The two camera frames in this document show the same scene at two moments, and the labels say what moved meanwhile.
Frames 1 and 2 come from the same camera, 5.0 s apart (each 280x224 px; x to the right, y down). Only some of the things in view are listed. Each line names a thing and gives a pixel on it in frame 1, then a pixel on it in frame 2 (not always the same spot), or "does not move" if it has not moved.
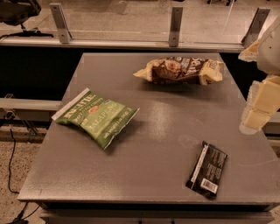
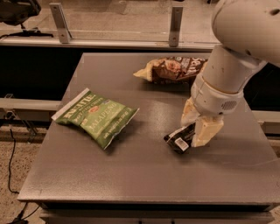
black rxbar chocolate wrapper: x=207 y=171 to x=179 y=140
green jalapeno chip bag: x=101 y=119 does not move
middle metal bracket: x=177 y=15 does not move
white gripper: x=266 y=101 to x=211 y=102
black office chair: x=16 y=12 does not move
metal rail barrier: x=118 y=44 does not move
